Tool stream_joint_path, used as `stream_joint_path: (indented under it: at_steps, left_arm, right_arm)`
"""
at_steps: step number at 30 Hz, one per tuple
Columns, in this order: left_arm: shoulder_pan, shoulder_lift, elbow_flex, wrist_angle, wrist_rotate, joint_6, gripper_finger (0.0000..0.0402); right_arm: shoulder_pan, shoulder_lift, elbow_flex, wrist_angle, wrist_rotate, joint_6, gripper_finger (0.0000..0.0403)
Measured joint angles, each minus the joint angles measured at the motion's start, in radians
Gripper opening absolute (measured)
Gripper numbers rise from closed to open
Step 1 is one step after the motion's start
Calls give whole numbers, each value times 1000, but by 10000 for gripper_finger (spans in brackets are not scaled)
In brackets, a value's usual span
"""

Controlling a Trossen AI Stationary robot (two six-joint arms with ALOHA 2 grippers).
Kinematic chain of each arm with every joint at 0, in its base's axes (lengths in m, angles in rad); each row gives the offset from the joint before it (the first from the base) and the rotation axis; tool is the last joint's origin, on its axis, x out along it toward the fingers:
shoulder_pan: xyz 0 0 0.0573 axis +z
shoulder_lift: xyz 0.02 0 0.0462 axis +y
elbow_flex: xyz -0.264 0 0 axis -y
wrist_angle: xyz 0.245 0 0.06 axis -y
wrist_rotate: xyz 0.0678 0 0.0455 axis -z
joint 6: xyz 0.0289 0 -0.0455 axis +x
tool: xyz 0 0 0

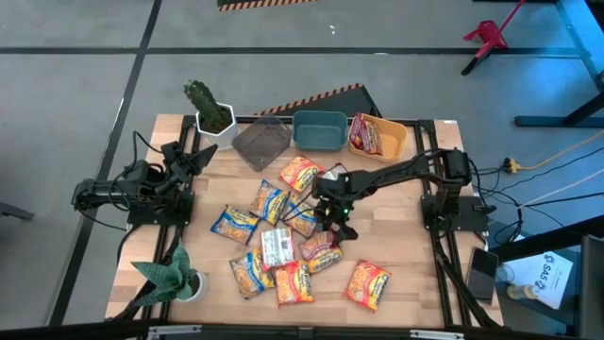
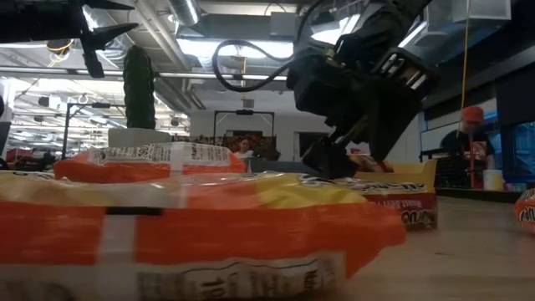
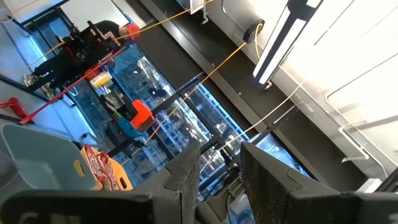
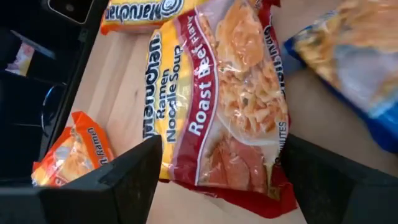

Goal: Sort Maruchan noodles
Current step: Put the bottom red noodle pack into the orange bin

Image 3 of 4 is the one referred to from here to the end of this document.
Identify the red floor tool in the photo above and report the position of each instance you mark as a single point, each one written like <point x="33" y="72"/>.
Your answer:
<point x="14" y="107"/>

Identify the long ceiling light fixture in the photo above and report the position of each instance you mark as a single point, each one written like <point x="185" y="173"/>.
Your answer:
<point x="280" y="43"/>

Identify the yellow plastic bin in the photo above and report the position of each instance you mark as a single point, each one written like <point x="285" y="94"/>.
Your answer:
<point x="115" y="166"/>

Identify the person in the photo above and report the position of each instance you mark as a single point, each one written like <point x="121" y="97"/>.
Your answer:
<point x="77" y="53"/>

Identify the red pole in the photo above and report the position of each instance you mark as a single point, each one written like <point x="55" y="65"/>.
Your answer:
<point x="71" y="84"/>

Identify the orange box on desk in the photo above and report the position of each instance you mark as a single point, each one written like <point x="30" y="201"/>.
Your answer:
<point x="141" y="115"/>

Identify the blue plastic tote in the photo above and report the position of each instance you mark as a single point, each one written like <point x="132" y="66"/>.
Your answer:
<point x="127" y="127"/>

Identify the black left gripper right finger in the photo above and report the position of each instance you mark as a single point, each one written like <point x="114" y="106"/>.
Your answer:
<point x="280" y="193"/>

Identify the red beef ramen package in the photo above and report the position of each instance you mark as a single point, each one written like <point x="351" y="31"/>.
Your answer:
<point x="93" y="161"/>
<point x="109" y="174"/>

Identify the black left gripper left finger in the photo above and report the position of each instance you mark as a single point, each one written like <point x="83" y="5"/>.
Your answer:
<point x="174" y="186"/>

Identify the red cap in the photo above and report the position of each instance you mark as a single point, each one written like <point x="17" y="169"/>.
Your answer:
<point x="133" y="31"/>

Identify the blue-grey plastic bin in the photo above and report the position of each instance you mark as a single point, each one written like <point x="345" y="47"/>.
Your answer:
<point x="46" y="155"/>

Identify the black ceiling box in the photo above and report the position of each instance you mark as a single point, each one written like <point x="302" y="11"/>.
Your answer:
<point x="252" y="31"/>

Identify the white canister yellow label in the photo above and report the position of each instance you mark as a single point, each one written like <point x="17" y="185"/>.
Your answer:
<point x="101" y="80"/>

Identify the translucent grey plastic bin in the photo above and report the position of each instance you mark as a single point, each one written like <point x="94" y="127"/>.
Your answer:
<point x="6" y="174"/>

